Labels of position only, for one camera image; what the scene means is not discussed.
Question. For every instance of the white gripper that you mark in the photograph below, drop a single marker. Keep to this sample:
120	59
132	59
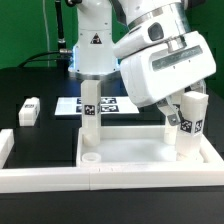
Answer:
155	73

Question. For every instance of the white desk top tray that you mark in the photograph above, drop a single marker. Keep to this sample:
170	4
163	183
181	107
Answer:
142	147

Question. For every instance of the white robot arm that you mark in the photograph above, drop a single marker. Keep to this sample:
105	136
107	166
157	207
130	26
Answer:
102	23

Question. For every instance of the white L-shaped corner fence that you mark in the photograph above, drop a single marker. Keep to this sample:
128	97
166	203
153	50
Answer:
94	178

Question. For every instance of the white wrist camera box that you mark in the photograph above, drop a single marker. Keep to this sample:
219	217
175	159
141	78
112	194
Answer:
151	32

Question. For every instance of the white marker base plate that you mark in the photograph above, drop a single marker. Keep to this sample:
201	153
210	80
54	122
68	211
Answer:
109	105

